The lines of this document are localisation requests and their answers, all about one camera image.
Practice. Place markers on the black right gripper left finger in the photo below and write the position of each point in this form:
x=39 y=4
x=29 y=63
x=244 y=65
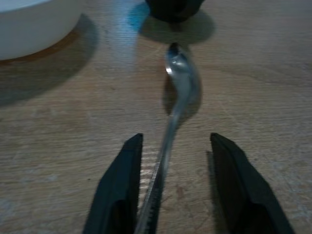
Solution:
x=119 y=185

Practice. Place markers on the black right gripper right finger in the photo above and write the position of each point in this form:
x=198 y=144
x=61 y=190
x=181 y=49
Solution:
x=241 y=185

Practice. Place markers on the silver metal spoon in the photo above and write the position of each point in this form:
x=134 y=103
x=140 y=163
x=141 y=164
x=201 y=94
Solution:
x=181 y=80

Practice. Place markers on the white ceramic bowl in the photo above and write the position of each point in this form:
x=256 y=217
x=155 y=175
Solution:
x=31 y=24

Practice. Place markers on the dark round cup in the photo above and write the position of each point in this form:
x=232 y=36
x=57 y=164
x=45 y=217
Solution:
x=174 y=9

